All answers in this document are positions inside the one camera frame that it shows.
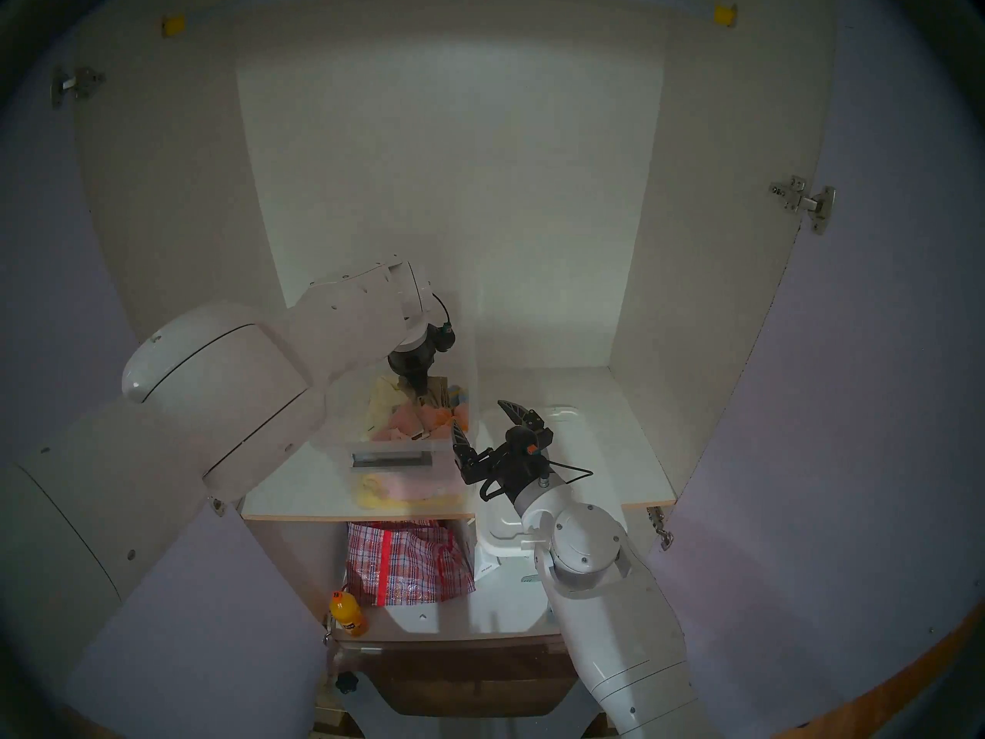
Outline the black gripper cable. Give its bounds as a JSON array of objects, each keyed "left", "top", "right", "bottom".
[
  {"left": 431, "top": 293, "right": 456, "bottom": 353},
  {"left": 539, "top": 459, "right": 594, "bottom": 486}
]

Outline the orange bottle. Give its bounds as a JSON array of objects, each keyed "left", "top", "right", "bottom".
[{"left": 329, "top": 590, "right": 369, "bottom": 638}]

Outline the light pink cloth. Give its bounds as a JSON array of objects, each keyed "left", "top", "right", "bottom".
[{"left": 385, "top": 470, "right": 462, "bottom": 497}]

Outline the cream open wardrobe cabinet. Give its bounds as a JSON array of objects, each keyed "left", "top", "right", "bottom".
[{"left": 73, "top": 0, "right": 840, "bottom": 646}]

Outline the cream towel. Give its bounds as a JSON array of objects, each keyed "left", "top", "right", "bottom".
[{"left": 363, "top": 374, "right": 420, "bottom": 440}]

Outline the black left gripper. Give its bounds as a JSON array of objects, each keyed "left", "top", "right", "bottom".
[{"left": 386, "top": 325, "right": 456, "bottom": 396}]

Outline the white plastic bin lid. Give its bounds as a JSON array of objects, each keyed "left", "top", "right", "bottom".
[{"left": 475, "top": 403, "right": 616, "bottom": 565}]

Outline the red plaid woven bag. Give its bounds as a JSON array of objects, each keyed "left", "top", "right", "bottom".
[{"left": 346, "top": 520, "right": 476, "bottom": 607}]

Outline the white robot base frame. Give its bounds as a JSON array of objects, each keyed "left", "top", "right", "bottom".
[{"left": 312, "top": 687, "right": 616, "bottom": 739}]

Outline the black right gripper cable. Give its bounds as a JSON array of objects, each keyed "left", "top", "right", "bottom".
[{"left": 539, "top": 459, "right": 594, "bottom": 486}]

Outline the clear plastic storage bin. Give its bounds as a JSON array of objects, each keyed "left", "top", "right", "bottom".
[{"left": 310, "top": 291, "right": 479, "bottom": 515}]

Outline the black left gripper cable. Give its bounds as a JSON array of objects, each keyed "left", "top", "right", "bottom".
[{"left": 431, "top": 293, "right": 456, "bottom": 353}]

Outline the brown wooden panel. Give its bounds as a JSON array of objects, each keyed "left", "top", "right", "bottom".
[{"left": 331, "top": 637, "right": 593, "bottom": 719}]

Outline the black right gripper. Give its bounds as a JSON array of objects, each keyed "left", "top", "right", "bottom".
[{"left": 448, "top": 400, "right": 556, "bottom": 504}]

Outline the white cabinet shelf board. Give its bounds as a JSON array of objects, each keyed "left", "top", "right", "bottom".
[
  {"left": 241, "top": 366, "right": 678, "bottom": 524},
  {"left": 339, "top": 549, "right": 566, "bottom": 643}
]

